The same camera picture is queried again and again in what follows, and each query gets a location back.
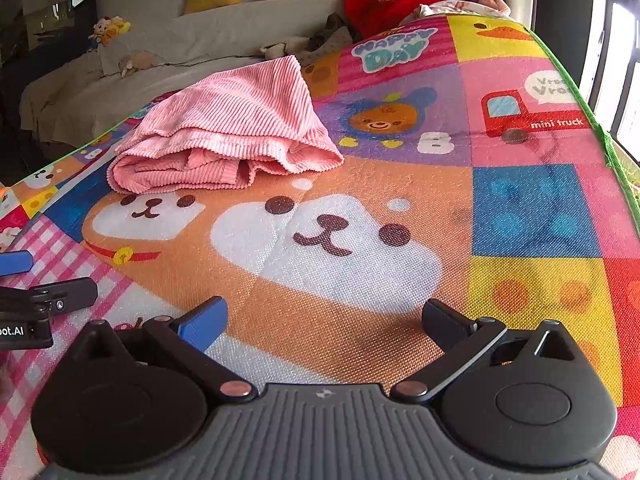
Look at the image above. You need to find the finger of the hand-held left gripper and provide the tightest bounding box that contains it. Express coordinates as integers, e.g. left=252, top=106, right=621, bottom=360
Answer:
left=27, top=276, right=98, bottom=316
left=0, top=250, right=35, bottom=277

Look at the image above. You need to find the black window frame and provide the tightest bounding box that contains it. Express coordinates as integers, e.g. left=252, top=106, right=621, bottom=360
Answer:
left=530, top=0, right=640, bottom=161

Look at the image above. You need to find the colourful cartoon play mat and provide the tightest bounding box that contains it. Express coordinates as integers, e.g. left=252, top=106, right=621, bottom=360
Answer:
left=0, top=12, right=640, bottom=480

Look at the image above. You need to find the floral print cloth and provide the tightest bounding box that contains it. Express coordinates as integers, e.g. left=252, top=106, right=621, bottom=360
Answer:
left=412, top=0, right=501, bottom=23

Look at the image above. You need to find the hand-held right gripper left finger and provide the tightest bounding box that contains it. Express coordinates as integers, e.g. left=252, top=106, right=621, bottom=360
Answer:
left=75, top=296, right=258, bottom=403

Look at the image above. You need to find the pink ribbed garment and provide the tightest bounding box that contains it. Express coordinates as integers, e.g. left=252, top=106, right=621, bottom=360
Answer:
left=107, top=55, right=346, bottom=195

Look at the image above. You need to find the beige plush toy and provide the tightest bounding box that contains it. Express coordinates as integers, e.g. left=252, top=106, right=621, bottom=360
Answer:
left=117, top=51, right=161, bottom=78

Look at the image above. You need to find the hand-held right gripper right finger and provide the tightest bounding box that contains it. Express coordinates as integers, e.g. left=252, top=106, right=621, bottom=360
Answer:
left=390, top=299, right=583, bottom=403

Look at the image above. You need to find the white covered sofa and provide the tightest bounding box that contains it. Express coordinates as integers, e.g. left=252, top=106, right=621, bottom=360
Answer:
left=20, top=0, right=351, bottom=161

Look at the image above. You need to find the grey spotted cloth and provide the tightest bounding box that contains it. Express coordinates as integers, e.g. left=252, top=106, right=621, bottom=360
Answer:
left=305, top=12, right=368, bottom=53

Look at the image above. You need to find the black television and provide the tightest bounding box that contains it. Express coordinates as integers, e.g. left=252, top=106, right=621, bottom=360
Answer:
left=0, top=0, right=98, bottom=68

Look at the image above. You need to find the yellow orange stuffed toy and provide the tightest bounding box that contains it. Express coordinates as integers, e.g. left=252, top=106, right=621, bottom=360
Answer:
left=87, top=16, right=132, bottom=46

